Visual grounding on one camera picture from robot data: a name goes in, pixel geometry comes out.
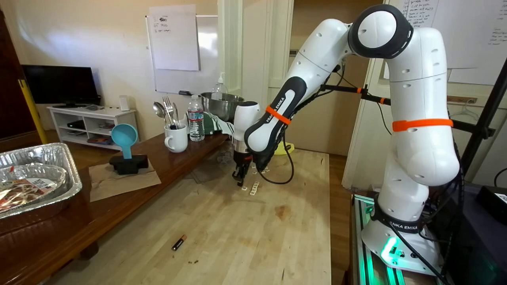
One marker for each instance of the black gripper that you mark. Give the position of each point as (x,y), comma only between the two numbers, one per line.
(242,160)

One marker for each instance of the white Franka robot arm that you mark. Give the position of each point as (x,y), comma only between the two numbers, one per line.
(417,79)

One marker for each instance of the yellow fabric bag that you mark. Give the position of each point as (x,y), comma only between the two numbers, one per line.
(285,149)

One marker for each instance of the green striped white towel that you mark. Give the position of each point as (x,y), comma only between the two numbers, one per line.
(223,127)

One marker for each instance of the full clear water bottle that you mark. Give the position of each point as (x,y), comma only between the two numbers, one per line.
(195,120)

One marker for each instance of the large steel bowl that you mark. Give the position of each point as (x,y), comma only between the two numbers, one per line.
(223,105)

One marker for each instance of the white ceramic mug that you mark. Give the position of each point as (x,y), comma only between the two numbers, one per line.
(176,139)

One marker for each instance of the clear pump sanitiser bottle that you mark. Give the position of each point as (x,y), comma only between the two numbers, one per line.
(219,92)

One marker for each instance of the copper black battery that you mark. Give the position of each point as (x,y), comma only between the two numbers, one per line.
(178,242)

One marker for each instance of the metal spoon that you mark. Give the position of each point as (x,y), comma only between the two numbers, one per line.
(171,109)
(160,109)

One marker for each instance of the black base block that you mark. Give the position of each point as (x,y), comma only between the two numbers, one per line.
(128,165)

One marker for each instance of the brown paper sheet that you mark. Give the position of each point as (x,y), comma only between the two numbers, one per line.
(127,184)

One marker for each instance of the blue plastic scoop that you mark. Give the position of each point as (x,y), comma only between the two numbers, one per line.
(124,136)

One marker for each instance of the small white container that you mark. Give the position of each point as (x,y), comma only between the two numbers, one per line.
(124,101)

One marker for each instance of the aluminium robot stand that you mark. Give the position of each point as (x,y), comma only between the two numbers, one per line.
(364,253)

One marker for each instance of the black horizontal rod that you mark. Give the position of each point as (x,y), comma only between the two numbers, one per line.
(369,97)

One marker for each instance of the white paper sheet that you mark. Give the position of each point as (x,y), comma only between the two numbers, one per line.
(173,36)

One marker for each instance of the white television stand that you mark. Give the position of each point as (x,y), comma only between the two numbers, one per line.
(79,112)

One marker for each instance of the aluminium foil tray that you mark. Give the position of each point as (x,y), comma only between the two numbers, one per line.
(57,158)

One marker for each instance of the black flat television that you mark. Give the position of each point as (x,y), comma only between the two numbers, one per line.
(60,84)

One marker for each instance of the yellow stick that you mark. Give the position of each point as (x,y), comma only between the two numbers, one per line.
(32,111)

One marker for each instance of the black slanted pole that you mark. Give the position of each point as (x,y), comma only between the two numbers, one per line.
(483,119)

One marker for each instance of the dark wooden cabinet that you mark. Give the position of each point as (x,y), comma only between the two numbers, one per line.
(10,79)

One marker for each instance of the black box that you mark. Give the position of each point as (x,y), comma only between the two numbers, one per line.
(493,203)

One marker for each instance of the handwritten wall whiteboard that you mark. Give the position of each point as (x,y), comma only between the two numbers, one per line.
(475,36)

